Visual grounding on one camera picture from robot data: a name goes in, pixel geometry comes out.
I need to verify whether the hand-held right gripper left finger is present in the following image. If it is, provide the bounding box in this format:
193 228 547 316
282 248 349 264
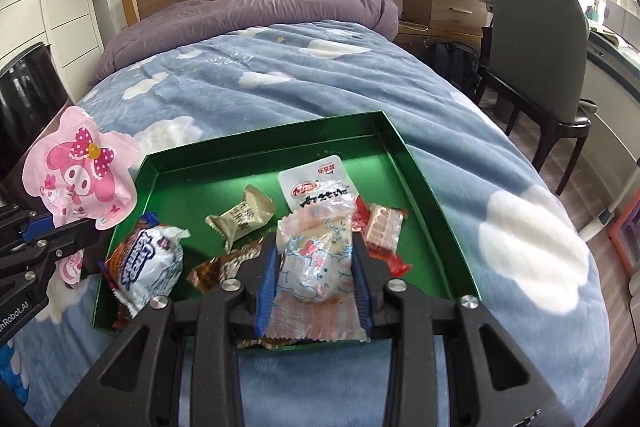
50 247 281 427

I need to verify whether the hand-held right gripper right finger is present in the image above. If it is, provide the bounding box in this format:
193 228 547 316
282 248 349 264
350 232 576 427

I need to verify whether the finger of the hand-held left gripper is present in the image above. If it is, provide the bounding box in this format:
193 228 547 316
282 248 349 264
0 206 54 254
0 217 102 294

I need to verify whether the brown crinkled snack bag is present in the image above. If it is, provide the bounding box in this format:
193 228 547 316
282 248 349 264
186 239 266 293

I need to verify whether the clear cartoon pastry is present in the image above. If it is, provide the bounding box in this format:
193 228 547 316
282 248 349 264
262 194 368 343

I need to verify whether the pink cartoon snack packet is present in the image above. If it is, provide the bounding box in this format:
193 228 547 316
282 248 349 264
22 106 142 288

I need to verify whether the small brown candy packet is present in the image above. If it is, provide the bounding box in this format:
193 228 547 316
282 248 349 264
350 197 413 280

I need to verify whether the blue and white snack bag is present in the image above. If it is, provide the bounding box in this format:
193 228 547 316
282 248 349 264
102 213 191 320

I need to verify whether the olive green snack packet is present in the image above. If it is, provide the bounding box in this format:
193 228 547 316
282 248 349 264
205 184 277 253

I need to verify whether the red noodle snack packet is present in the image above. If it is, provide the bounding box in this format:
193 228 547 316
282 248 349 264
112 302 138 332

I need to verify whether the red and white snack packet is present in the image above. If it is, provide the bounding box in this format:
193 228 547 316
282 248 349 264
277 154 358 218

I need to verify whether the green tray box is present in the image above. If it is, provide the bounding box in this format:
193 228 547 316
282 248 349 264
91 109 483 350

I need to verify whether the black backpack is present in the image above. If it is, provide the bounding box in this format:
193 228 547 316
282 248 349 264
427 41 483 102

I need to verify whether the orange storage box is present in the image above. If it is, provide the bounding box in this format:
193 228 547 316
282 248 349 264
609 206 640 280

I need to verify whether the purple pillow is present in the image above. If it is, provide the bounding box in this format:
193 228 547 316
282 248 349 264
95 0 401 80

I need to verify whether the grey chair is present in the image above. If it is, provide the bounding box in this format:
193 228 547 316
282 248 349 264
472 0 593 195

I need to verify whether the white desk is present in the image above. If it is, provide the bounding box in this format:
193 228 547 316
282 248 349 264
582 2 640 228

